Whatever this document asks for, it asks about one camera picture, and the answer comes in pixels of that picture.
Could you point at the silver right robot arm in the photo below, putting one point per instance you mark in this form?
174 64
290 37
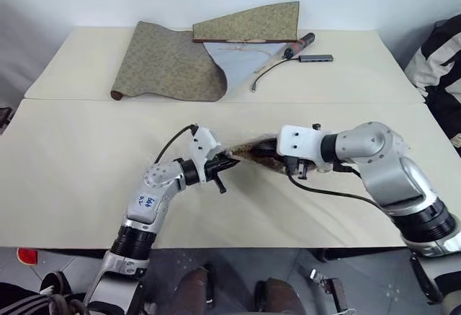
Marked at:
389 171

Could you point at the black table frame bar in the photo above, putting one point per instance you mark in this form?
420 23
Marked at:
360 253

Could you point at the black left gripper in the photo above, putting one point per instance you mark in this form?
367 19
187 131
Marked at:
216 174

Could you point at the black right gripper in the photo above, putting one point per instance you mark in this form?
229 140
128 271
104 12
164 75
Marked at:
295 165

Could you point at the brocade hanging scroll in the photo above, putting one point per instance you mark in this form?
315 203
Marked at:
169 66

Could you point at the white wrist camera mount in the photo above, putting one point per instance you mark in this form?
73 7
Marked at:
203 145
297 142

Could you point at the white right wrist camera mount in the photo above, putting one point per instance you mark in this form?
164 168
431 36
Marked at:
297 142

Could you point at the dark object at table side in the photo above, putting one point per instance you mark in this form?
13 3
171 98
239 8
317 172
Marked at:
4 118

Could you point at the black and white jacket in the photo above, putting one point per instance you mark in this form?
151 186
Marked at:
439 62

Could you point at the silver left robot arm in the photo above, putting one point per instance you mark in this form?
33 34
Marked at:
151 192

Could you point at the brown rounded shape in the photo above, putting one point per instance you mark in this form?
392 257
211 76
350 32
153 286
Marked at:
192 291
279 295

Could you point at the red object under table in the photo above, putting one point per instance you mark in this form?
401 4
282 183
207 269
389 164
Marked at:
28 256

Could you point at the black white sneaker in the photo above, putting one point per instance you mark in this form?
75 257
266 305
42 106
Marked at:
55 282

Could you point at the grey checked fabric pouch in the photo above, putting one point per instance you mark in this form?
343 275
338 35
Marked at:
248 151

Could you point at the metal clamp under table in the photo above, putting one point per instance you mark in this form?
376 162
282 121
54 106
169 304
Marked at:
326 280

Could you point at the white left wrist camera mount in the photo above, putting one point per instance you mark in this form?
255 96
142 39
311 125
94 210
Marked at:
203 145

